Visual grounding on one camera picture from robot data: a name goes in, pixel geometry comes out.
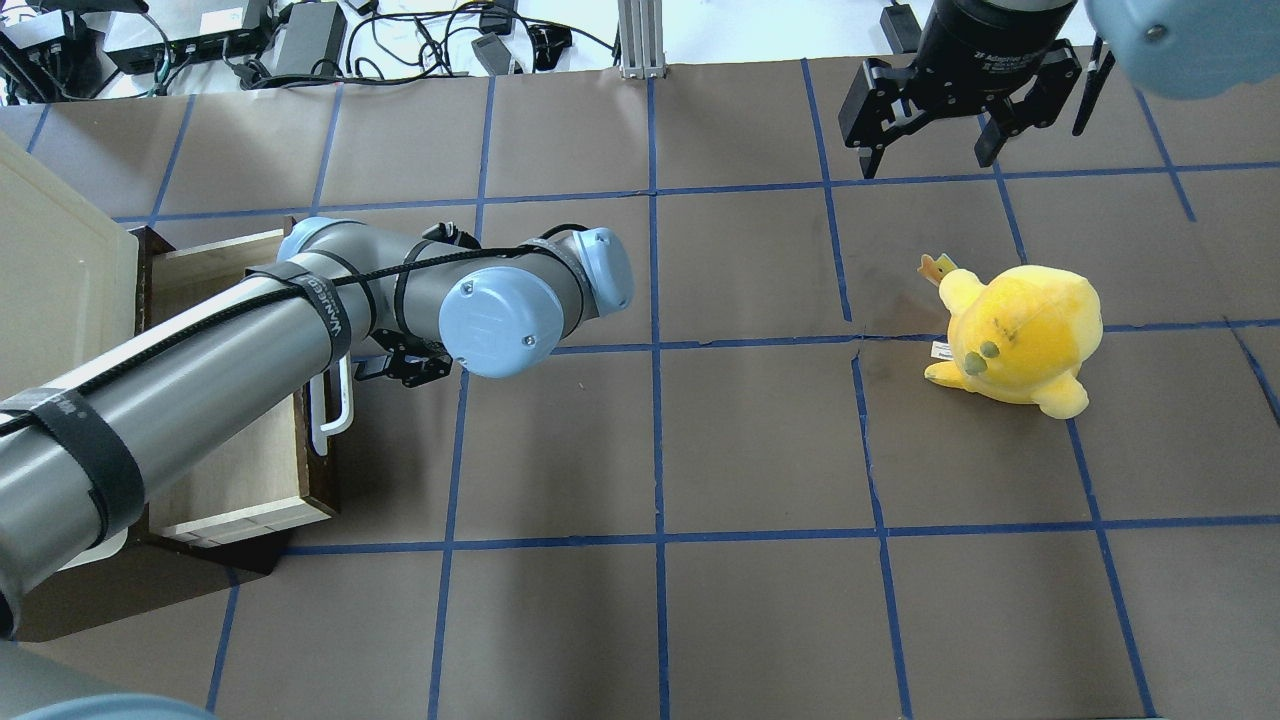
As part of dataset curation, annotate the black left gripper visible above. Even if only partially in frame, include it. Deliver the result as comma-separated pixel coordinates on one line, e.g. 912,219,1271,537
355,222,481,388

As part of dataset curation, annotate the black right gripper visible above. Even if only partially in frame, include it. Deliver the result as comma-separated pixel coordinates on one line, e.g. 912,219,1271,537
838,1,1082,181

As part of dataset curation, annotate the white drawer handle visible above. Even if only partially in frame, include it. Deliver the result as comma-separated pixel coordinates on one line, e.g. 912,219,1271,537
305,355,355,457

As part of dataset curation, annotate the light wood pulled drawer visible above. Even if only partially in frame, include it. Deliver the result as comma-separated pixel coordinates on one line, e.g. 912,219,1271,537
146,231,339,548

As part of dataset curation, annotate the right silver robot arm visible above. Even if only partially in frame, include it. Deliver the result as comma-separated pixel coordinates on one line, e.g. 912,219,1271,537
838,1,1279,179

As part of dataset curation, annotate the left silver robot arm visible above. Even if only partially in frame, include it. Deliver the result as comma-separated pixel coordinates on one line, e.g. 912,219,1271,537
3,217,636,641

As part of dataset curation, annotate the dark wooden drawer cabinet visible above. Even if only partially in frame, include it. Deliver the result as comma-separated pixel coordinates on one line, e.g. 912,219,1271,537
133,225,332,575

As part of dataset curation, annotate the yellow plush dinosaur toy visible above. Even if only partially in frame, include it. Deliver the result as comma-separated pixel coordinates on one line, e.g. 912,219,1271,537
916,254,1105,420

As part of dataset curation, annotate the black power adapter brick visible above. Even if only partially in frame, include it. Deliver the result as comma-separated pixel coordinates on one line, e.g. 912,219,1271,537
270,1,347,77

